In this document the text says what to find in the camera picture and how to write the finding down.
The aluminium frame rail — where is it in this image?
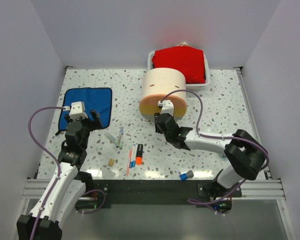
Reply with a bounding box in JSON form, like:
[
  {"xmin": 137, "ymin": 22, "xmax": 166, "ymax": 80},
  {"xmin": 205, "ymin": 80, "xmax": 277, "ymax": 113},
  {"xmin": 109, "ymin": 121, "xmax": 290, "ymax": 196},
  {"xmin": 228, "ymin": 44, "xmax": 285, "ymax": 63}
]
[{"xmin": 21, "ymin": 179, "xmax": 286, "ymax": 200}]

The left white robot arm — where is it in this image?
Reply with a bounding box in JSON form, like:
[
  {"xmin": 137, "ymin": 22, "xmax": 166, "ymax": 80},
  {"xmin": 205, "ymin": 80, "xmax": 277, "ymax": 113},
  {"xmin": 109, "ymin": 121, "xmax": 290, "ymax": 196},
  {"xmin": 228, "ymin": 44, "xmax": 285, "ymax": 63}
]
[{"xmin": 16, "ymin": 107, "xmax": 102, "ymax": 240}]

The black orange highlighter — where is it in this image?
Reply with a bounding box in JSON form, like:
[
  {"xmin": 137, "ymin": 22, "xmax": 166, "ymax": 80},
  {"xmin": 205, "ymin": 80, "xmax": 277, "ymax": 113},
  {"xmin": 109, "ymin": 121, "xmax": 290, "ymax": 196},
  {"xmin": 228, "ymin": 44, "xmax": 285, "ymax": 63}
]
[{"xmin": 135, "ymin": 144, "xmax": 143, "ymax": 165}]

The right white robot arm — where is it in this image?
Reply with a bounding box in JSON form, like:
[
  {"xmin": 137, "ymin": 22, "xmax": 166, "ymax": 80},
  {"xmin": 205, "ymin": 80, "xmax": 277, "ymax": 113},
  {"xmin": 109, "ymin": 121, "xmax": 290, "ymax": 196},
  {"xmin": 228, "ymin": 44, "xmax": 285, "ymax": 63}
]
[{"xmin": 154, "ymin": 113, "xmax": 269, "ymax": 197}]

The beige round drawer organizer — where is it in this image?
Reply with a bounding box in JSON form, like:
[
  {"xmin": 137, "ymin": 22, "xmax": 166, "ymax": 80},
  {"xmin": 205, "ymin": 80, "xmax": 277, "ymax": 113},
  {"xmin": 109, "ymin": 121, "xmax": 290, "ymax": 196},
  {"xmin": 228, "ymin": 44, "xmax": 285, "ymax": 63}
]
[{"xmin": 139, "ymin": 67, "xmax": 187, "ymax": 122}]

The orange thin pen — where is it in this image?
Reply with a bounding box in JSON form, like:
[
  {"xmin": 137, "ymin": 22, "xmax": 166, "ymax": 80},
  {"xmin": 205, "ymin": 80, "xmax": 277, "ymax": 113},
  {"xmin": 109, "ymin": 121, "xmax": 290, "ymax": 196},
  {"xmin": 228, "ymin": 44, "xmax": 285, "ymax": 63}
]
[{"xmin": 126, "ymin": 148, "xmax": 133, "ymax": 177}]

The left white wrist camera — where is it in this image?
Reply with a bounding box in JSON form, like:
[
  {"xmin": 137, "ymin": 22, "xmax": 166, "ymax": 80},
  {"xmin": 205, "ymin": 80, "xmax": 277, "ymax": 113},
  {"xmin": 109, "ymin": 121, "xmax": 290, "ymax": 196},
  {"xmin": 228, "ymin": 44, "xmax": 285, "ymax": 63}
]
[{"xmin": 69, "ymin": 101, "xmax": 88, "ymax": 120}]

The blue microfiber cloth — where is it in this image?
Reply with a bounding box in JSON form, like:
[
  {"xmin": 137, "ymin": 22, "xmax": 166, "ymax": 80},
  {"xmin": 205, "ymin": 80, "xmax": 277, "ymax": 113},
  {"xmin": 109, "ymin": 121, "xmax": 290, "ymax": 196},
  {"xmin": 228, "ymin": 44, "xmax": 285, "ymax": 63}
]
[{"xmin": 61, "ymin": 87, "xmax": 113, "ymax": 130}]

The small tan eraser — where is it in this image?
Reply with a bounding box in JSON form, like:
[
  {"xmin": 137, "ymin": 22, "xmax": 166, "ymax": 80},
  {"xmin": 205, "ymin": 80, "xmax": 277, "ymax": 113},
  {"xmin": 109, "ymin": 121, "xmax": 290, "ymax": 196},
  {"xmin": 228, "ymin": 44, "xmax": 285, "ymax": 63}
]
[{"xmin": 108, "ymin": 158, "xmax": 115, "ymax": 166}]

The purple cable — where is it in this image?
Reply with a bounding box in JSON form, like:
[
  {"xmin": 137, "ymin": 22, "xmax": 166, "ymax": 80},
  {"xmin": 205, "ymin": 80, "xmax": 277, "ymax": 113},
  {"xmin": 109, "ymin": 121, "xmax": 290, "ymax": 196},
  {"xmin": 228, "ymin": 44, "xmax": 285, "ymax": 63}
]
[
  {"xmin": 27, "ymin": 106, "xmax": 107, "ymax": 240},
  {"xmin": 159, "ymin": 89, "xmax": 270, "ymax": 213}
]

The red folded cloth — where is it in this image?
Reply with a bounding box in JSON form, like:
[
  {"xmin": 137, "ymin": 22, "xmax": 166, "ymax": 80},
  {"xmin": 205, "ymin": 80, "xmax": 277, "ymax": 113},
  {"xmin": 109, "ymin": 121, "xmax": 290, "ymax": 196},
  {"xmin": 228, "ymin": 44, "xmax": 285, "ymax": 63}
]
[{"xmin": 151, "ymin": 46, "xmax": 206, "ymax": 84}]

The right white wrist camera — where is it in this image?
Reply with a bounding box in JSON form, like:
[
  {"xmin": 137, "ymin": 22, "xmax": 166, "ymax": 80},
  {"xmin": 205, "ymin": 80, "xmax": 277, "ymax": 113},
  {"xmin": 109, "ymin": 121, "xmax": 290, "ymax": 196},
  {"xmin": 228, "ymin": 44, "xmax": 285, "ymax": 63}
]
[{"xmin": 157, "ymin": 100, "xmax": 174, "ymax": 116}]

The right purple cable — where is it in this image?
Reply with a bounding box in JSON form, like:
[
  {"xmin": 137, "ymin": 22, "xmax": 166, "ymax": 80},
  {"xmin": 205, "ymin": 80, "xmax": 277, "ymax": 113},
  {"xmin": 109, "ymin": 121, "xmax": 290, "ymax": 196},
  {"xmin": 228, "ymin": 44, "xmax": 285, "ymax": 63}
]
[{"xmin": 159, "ymin": 89, "xmax": 270, "ymax": 213}]

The clear green-capped tube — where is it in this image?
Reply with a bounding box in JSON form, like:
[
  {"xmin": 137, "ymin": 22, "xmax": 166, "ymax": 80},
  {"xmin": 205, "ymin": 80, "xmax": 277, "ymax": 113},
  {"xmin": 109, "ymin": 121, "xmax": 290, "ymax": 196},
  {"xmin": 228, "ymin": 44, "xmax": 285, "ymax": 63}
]
[{"xmin": 104, "ymin": 132, "xmax": 118, "ymax": 146}]

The white blue-capped marker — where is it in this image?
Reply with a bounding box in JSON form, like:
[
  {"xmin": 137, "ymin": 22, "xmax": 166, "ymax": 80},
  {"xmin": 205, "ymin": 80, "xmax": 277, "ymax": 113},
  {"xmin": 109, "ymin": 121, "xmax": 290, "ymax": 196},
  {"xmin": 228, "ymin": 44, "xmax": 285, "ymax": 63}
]
[{"xmin": 129, "ymin": 143, "xmax": 138, "ymax": 168}]

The blue grey glue stick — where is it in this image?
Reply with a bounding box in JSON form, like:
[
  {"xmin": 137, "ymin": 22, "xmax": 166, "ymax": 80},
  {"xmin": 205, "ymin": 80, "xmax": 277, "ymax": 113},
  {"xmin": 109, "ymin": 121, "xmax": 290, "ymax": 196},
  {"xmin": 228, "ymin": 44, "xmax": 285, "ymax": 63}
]
[{"xmin": 179, "ymin": 170, "xmax": 194, "ymax": 181}]

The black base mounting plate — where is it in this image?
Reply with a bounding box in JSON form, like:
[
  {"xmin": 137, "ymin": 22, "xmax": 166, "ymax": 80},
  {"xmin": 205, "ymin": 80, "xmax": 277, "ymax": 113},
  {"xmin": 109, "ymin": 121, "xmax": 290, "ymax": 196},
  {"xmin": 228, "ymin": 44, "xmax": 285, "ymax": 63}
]
[{"xmin": 93, "ymin": 179, "xmax": 229, "ymax": 209}]

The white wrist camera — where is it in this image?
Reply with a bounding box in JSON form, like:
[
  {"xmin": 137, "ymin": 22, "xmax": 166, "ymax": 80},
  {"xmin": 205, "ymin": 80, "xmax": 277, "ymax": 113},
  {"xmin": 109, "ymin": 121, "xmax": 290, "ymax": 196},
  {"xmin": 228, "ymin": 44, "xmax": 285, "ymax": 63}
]
[
  {"xmin": 69, "ymin": 101, "xmax": 88, "ymax": 120},
  {"xmin": 157, "ymin": 100, "xmax": 174, "ymax": 116}
]

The teal-tipped pen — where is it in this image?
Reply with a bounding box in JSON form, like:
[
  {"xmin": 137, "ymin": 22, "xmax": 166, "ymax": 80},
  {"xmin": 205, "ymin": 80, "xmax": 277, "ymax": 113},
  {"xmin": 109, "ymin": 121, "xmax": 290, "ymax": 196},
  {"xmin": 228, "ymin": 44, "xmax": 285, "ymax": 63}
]
[{"xmin": 116, "ymin": 126, "xmax": 124, "ymax": 148}]

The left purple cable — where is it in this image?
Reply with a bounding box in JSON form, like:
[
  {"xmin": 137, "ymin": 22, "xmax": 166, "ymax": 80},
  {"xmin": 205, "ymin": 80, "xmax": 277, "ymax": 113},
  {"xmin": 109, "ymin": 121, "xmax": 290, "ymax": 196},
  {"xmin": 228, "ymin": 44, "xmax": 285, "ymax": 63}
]
[{"xmin": 27, "ymin": 106, "xmax": 107, "ymax": 240}]

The white plastic basket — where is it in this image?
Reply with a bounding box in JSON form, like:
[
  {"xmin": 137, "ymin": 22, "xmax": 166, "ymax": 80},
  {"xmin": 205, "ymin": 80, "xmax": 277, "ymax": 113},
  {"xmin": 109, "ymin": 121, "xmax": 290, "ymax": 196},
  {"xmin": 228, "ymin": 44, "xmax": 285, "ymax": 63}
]
[{"xmin": 147, "ymin": 51, "xmax": 211, "ymax": 92}]

